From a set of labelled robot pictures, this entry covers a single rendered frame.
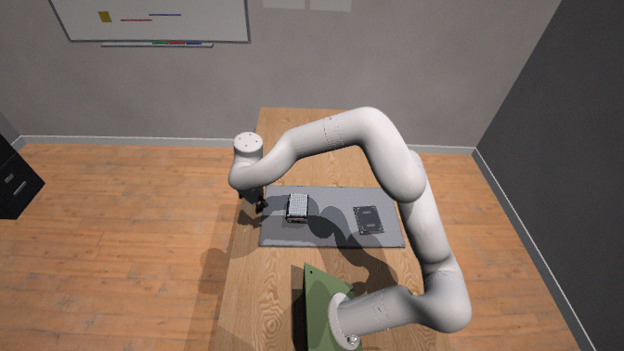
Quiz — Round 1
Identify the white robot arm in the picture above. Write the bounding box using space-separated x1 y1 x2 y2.
228 107 472 351

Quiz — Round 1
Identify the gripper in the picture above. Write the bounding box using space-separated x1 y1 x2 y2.
237 187 268 214

